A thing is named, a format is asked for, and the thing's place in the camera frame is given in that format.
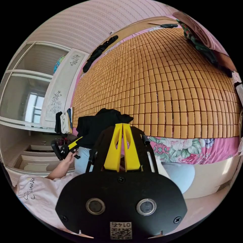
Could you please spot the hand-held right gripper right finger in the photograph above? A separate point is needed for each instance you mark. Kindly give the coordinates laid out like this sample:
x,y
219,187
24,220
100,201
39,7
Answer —
x,y
132,153

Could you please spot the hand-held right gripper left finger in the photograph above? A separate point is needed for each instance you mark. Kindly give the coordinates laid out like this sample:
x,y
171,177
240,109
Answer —
x,y
113,151

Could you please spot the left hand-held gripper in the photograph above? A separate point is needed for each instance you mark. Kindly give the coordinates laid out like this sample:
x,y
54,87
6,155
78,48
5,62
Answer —
x,y
65,149

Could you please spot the black pants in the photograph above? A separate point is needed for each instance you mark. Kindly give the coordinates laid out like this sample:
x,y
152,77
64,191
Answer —
x,y
98,129

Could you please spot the person's left forearm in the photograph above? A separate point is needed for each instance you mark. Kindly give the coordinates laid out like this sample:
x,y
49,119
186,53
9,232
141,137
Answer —
x,y
59,170

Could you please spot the person's left hand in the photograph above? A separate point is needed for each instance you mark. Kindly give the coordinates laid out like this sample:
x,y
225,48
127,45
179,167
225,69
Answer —
x,y
69,158

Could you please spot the pile of clothes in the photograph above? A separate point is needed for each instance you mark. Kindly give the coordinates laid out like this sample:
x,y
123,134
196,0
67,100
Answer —
x,y
64,122

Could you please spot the white cupboard with flower print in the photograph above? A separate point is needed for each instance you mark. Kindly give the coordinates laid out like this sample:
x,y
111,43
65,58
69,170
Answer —
x,y
57,91

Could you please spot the person's body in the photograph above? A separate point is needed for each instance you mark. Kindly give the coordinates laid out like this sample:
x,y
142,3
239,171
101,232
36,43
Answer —
x,y
43,197

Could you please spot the bed with woven mat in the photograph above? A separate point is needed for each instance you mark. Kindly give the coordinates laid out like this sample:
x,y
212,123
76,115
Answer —
x,y
161,85

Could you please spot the long black garment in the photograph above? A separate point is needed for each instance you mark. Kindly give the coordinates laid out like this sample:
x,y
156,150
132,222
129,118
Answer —
x,y
98,53

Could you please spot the green floral quilt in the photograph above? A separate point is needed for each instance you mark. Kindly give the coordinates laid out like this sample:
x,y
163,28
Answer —
x,y
201,45

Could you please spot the small black garment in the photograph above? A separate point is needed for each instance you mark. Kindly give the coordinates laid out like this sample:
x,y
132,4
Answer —
x,y
169,25

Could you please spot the rolled pink blanket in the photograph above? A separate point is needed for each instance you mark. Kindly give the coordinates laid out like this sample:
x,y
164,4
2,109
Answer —
x,y
199,28

